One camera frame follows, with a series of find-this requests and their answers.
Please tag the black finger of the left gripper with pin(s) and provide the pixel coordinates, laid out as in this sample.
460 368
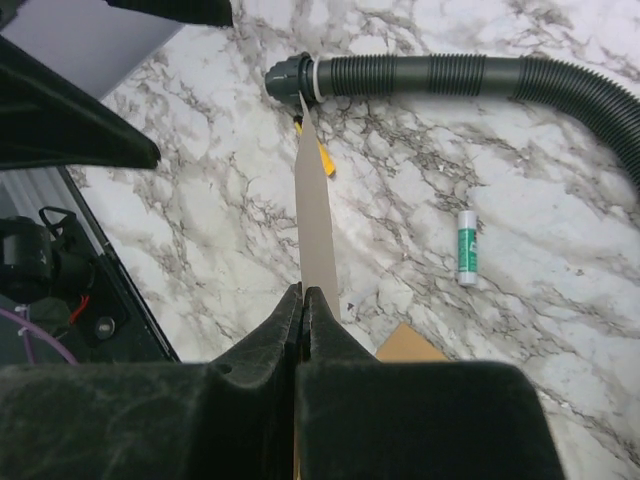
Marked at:
214 13
46 121

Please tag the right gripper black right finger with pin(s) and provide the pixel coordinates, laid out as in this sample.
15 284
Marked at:
360 418

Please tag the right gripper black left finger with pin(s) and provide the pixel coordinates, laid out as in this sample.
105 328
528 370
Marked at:
227 419

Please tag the brown kraft envelope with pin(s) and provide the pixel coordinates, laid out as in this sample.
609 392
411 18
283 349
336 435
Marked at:
405 345

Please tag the green white glue stick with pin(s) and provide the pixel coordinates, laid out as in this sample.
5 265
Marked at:
467 267

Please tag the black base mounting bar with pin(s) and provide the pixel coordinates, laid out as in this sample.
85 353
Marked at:
65 295

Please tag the yellow utility knife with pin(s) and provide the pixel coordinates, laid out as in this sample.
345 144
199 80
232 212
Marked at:
328 164

